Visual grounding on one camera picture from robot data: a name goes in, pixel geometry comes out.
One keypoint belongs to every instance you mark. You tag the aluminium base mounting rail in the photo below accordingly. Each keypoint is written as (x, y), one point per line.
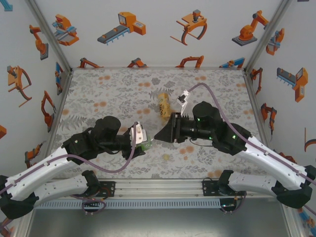
(158, 188)

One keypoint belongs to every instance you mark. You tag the floral table mat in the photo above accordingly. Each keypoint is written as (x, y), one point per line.
(111, 86)

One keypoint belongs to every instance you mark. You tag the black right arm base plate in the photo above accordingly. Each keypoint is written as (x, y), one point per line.
(208, 190)

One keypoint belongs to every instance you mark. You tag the orange tea bottle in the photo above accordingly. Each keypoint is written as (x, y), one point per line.
(164, 106)

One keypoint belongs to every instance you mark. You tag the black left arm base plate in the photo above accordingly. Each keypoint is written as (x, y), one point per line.
(109, 188)

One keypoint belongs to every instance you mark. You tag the green tinted plastic bottle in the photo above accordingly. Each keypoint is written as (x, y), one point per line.
(147, 146)

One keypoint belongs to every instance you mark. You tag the aluminium frame post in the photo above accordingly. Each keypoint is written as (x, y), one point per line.
(293, 222)
(50, 32)
(268, 32)

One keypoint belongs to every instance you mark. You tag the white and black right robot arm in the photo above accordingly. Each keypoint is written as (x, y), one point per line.
(271, 160)

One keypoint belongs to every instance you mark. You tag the aluminium frame rail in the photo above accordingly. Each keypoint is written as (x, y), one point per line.
(255, 111)
(158, 68)
(61, 106)

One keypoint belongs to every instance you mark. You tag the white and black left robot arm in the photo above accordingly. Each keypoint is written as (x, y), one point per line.
(37, 175)

